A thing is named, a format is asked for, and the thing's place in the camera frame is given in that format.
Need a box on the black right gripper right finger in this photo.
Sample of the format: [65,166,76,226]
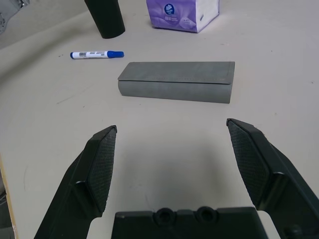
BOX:
[225,118,319,239]

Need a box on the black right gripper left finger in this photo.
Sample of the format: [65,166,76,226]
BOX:
[33,125,118,239]

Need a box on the grey glasses case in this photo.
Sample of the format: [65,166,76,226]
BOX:
[117,61,236,104]

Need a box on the white marker blue cap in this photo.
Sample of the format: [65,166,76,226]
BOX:
[70,50,125,60]

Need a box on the black plastic cup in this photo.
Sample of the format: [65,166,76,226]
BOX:
[84,0,126,39]

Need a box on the purple tissue pack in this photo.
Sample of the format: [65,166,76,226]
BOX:
[146,0,220,34]

